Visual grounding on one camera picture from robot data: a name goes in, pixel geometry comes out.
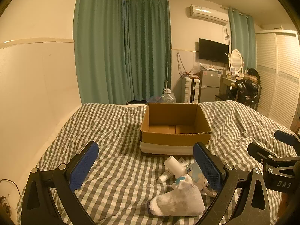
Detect white air conditioner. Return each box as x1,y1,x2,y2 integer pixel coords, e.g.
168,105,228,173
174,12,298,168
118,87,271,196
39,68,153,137
189,4,229,25

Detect black bag on desk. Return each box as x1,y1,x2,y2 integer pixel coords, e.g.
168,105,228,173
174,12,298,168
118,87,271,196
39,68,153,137
247,68,261,85

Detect white suitcase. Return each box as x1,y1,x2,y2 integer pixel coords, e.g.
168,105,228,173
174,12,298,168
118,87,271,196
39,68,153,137
181,76,201,104

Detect clear plastic bag on fridge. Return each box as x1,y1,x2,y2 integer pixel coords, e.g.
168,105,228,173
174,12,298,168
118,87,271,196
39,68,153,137
190,63,204,75

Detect white sock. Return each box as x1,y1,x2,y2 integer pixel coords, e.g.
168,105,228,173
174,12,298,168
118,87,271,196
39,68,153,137
146,174,204,216

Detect cardboard box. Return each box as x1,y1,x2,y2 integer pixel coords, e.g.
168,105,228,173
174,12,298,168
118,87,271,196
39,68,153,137
140,103,212,156

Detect large clear water jug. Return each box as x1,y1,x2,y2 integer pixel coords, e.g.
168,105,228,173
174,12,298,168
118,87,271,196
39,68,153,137
161,88,176,104

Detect white toothpaste tube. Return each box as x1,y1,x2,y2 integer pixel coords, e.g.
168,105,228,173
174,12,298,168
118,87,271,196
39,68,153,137
157,171,174,184

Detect dark power cable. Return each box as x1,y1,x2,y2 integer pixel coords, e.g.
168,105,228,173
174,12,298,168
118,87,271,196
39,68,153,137
0,179,21,197

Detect light blue white case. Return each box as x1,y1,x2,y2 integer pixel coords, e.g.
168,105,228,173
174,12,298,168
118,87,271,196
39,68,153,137
186,163,208,190

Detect white plastic bottle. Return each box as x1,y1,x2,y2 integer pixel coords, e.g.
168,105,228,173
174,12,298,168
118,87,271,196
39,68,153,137
163,156,187,177

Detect black wall television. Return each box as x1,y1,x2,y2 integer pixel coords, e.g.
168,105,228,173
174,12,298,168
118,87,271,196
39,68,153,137
198,38,229,64

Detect wide green curtain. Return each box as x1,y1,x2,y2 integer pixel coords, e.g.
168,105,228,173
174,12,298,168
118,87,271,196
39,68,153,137
73,0,126,105

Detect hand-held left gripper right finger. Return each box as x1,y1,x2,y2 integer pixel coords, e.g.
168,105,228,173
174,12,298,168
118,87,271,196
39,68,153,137
193,142,279,225

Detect wooden chair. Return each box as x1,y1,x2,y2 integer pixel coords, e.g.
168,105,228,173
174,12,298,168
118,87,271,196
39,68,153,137
215,84,260,109

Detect small grey fridge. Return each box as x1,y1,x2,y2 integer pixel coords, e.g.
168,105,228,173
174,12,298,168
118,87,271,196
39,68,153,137
200,69,221,103

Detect wooden dressing desk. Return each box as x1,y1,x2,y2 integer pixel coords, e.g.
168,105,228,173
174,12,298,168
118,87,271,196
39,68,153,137
220,74,259,95

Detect black plastic bag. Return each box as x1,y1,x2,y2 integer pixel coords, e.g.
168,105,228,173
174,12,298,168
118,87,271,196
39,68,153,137
231,78,260,108

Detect white oval mirror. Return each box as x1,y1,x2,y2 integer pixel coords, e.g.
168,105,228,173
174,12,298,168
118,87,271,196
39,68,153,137
229,49,244,72

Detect narrow green curtain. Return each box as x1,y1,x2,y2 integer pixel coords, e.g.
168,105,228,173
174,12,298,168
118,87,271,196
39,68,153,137
228,8,257,72

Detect hanging wall cables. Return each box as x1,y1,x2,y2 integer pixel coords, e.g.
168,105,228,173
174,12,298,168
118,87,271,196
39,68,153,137
176,52,185,75

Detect thin white pole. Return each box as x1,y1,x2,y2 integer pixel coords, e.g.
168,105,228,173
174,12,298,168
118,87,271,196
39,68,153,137
165,63,170,92

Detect green curtain panel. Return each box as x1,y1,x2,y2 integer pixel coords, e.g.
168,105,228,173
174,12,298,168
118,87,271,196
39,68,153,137
123,0,171,101

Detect checked blanket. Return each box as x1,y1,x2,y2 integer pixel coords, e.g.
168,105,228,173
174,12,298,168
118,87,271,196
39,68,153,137
16,100,300,225

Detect white louvred wardrobe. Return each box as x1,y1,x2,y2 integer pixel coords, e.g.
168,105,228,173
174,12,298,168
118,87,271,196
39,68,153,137
254,30,300,128

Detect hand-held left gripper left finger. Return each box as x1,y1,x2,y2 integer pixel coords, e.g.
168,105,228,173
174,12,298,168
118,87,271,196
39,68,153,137
21,141,99,225

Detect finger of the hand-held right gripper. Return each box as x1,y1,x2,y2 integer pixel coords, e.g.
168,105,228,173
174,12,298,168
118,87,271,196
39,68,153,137
274,129,300,148
247,141,283,168

